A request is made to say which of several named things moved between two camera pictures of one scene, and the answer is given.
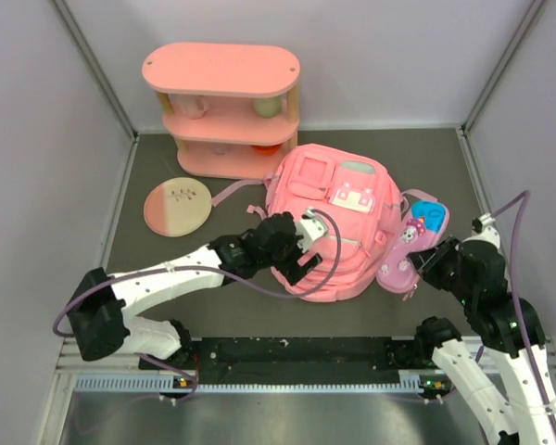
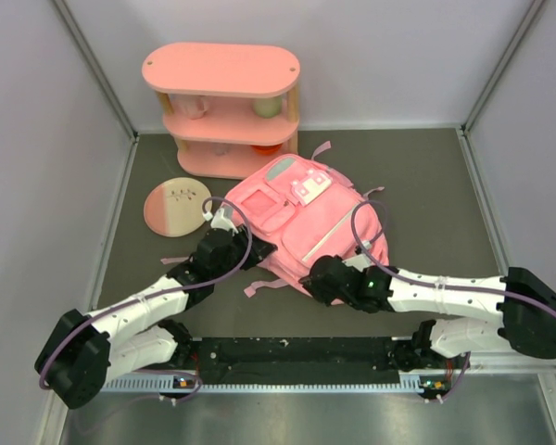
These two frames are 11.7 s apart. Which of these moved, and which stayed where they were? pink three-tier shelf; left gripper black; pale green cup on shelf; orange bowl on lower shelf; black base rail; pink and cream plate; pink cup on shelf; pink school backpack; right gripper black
Moved: pink school backpack; left gripper black; right gripper black
Stayed: pink three-tier shelf; pink cup on shelf; black base rail; pale green cup on shelf; pink and cream plate; orange bowl on lower shelf
